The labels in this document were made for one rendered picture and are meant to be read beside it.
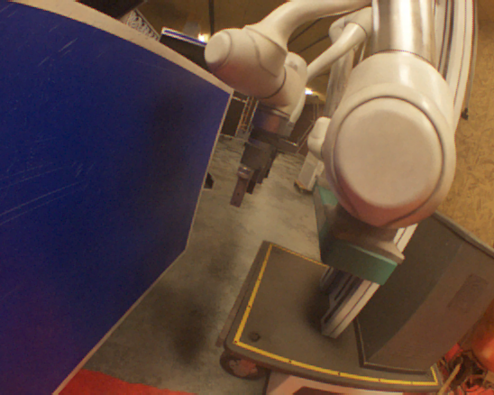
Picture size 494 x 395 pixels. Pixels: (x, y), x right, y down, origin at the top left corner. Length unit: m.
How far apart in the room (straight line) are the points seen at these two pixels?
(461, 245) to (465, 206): 1.81
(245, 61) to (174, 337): 0.96
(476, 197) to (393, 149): 2.25
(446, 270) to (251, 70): 0.64
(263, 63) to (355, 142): 0.26
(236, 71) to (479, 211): 2.27
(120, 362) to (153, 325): 0.24
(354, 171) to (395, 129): 0.05
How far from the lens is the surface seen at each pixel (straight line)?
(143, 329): 1.01
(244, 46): 0.40
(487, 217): 2.36
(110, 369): 0.93
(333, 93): 1.10
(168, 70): 0.51
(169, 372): 0.93
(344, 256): 0.44
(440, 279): 0.67
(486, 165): 2.49
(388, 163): 0.20
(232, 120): 7.41
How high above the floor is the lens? 0.86
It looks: 19 degrees down
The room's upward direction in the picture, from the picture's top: 20 degrees clockwise
